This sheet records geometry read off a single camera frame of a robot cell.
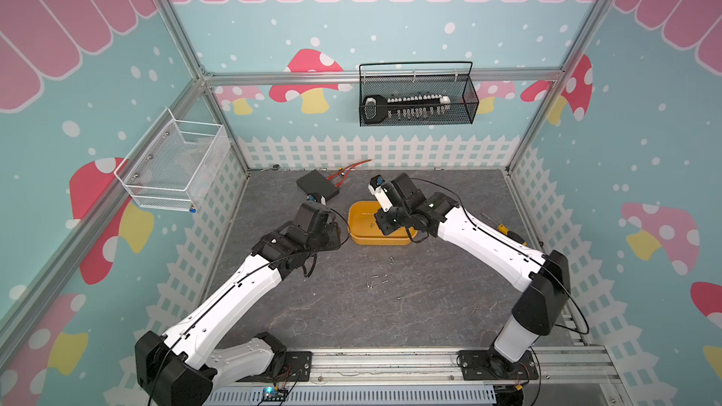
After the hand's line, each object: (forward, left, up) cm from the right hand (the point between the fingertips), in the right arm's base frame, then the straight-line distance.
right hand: (380, 215), depth 81 cm
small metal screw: (-3, -4, -21) cm, 21 cm away
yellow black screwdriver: (+6, -45, -20) cm, 50 cm away
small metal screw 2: (-11, -2, -21) cm, 24 cm away
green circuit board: (-40, +29, -23) cm, 55 cm away
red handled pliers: (+37, +13, -19) cm, 44 cm away
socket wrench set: (+32, 0, +15) cm, 35 cm away
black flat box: (+32, +26, -20) cm, 45 cm away
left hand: (-6, +13, -1) cm, 15 cm away
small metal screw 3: (-9, +2, -21) cm, 23 cm away
